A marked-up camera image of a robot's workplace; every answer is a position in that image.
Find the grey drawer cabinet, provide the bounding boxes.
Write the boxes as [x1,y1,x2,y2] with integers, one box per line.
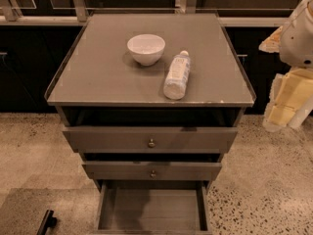
[44,13,257,235]

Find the metal railing frame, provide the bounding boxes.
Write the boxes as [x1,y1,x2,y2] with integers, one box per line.
[0,0,301,27]

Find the grey open bottom drawer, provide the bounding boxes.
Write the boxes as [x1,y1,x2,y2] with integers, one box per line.
[93,180,212,235]

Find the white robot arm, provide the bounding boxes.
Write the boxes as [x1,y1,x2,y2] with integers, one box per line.
[259,0,313,132]

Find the clear blue plastic bottle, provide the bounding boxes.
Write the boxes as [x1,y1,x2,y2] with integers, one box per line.
[163,51,191,100]

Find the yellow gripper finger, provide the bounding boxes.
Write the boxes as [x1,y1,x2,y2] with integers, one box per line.
[262,103,295,132]
[258,26,283,53]

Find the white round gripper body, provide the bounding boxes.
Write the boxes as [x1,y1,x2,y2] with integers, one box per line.
[269,68,313,112]

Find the white ceramic bowl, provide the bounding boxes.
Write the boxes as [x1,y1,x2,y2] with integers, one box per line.
[127,34,165,66]

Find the grey top drawer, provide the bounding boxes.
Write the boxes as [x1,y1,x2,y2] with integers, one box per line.
[63,126,238,154]

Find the grey middle drawer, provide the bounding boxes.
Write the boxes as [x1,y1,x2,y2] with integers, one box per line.
[82,162,222,181]

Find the black object on floor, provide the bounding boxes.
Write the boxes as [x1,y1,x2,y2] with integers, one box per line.
[36,210,58,235]

